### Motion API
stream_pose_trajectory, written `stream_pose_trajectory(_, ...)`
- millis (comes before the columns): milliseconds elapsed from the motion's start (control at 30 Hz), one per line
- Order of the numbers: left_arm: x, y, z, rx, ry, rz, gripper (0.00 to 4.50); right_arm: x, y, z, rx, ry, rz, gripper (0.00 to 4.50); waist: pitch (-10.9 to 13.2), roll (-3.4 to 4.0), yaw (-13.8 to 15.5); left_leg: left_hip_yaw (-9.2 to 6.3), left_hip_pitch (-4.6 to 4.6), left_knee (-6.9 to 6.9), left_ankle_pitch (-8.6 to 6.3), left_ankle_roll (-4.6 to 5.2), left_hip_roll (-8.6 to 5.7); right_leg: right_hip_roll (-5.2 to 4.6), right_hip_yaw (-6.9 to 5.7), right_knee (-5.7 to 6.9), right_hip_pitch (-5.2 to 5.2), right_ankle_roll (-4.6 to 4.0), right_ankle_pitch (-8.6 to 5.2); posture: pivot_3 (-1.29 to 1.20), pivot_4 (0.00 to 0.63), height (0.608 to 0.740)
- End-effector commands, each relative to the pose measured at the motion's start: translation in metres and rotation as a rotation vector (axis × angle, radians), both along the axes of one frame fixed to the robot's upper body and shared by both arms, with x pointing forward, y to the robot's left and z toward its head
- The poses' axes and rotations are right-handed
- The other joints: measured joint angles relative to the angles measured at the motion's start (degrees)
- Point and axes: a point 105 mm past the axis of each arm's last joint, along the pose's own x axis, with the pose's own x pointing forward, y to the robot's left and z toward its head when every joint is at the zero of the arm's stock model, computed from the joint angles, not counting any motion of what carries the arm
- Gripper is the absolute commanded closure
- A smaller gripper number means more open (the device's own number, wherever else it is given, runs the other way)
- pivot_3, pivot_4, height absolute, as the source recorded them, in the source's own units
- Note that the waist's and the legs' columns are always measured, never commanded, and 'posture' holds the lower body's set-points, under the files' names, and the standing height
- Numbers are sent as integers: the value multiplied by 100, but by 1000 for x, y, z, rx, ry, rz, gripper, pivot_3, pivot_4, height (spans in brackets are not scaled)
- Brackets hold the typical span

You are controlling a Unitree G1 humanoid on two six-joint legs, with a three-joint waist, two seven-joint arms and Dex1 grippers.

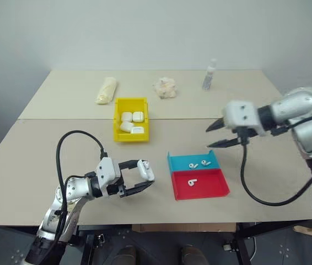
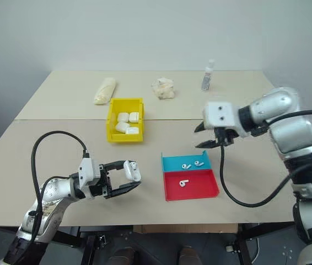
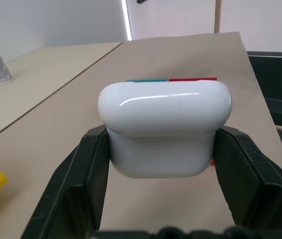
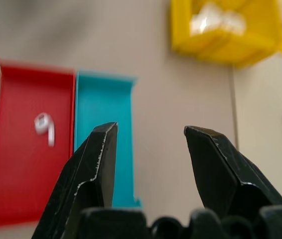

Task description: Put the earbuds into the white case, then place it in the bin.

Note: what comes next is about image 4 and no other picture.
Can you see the white object in bin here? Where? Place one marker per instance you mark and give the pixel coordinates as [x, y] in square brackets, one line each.
[215, 21]

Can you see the yellow plastic bin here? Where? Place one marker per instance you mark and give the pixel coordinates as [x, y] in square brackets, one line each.
[230, 42]

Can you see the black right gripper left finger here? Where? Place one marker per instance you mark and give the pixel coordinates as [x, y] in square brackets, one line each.
[91, 169]

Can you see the white earbud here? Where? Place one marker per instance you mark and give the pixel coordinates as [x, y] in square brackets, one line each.
[44, 128]

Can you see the teal plastic tray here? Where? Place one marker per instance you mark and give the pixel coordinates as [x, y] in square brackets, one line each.
[101, 107]

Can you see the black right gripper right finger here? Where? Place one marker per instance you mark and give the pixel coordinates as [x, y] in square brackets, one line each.
[220, 174]

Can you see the red plastic tray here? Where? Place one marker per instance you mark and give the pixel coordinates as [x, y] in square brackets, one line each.
[29, 149]

